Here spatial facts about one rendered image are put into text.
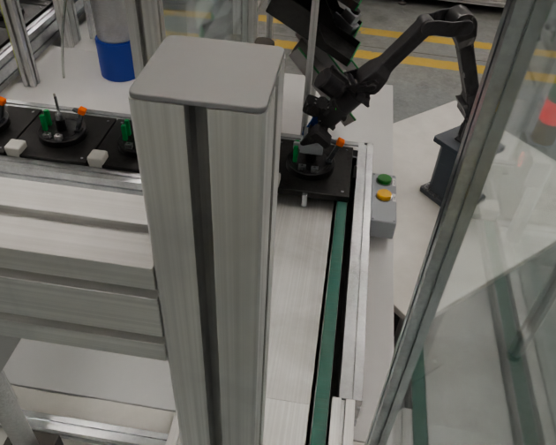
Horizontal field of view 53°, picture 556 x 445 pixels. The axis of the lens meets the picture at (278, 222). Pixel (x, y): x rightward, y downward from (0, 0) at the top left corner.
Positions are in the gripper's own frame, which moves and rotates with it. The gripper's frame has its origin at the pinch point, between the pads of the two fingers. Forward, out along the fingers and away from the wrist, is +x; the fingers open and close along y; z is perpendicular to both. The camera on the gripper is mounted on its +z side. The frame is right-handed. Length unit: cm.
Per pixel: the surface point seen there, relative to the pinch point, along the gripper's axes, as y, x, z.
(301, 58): -22.9, -4.0, 11.0
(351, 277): 40.3, 0.0, -19.5
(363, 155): -9.7, -0.3, -20.1
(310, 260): 32.6, 9.9, -14.2
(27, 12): -80, 87, 91
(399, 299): 36, 0, -36
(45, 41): -74, 89, 79
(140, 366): 66, 35, 8
